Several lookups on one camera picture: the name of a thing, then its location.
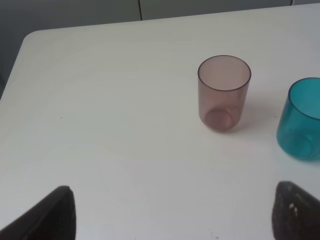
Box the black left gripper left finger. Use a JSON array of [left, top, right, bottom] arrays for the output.
[[0, 185, 76, 240]]

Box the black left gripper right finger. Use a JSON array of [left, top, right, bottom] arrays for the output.
[[272, 181, 320, 240]]

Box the teal translucent plastic cup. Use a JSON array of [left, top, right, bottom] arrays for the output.
[[276, 77, 320, 162]]

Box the pink translucent plastic cup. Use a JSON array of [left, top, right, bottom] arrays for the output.
[[197, 55, 252, 132]]

